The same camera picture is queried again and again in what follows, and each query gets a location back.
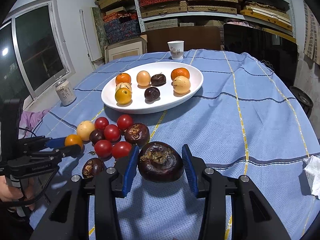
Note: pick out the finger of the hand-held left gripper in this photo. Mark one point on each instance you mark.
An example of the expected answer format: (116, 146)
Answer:
(71, 150)
(56, 142)

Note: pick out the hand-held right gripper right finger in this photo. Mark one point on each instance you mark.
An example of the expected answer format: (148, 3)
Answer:
(190, 173)

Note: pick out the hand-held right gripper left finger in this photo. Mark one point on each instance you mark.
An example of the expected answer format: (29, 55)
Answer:
(130, 171)

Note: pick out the yellow orange tomato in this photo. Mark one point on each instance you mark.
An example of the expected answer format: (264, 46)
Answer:
(73, 140)
(123, 96)

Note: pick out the red cherry tomato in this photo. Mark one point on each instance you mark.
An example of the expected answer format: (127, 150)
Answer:
(112, 132)
(121, 150)
(103, 148)
(101, 123)
(124, 122)

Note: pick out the pale beige round fruit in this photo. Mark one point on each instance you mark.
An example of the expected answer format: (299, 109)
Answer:
(181, 85)
(143, 78)
(123, 86)
(85, 130)

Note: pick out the dark brown water chestnut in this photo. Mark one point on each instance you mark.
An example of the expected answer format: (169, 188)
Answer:
(158, 79)
(137, 133)
(160, 165)
(93, 167)

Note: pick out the dark purple round fruit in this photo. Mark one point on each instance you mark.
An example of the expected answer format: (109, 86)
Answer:
(97, 136)
(152, 93)

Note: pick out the white oval plate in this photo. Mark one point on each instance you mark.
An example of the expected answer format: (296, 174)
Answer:
(165, 100)

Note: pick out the orange mandarin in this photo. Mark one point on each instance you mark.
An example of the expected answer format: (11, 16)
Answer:
(123, 78)
(180, 73)

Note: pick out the person's left hand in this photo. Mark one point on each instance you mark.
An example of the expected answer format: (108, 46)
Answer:
(10, 192)

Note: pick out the pink jacket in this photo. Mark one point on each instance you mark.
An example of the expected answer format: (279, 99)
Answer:
(32, 120)

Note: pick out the silver drink can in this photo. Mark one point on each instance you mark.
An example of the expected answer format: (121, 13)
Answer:
(65, 93)

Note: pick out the blue checked tablecloth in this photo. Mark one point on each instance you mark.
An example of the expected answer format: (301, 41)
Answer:
(225, 130)

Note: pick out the white framed window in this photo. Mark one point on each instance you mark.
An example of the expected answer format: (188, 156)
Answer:
(37, 50)

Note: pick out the beige framed panel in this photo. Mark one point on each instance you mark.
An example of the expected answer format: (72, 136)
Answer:
(125, 51)

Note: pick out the white leaning board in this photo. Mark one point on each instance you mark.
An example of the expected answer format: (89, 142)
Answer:
(90, 35)

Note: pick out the crumpled white tissue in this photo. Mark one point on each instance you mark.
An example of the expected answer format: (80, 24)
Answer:
(312, 175)

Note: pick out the green patterned board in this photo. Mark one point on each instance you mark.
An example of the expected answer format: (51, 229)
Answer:
(100, 27)

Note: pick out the white paper cup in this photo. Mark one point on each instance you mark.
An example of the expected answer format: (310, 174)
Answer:
(175, 51)

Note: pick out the blue patterned boxes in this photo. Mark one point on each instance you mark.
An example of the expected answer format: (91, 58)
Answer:
(122, 28)

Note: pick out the black round stool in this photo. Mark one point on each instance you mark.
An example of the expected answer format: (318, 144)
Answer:
(301, 100)

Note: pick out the brown wooden board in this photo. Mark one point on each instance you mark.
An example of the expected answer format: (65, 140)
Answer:
(185, 37)

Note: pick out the black flat panel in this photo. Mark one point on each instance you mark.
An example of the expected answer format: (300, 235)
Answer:
(260, 47)

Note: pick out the white metal shelf rack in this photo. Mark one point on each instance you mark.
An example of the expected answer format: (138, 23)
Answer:
(190, 16)

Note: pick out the stack of tan woven boxes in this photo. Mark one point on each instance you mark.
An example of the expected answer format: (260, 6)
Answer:
(212, 3)

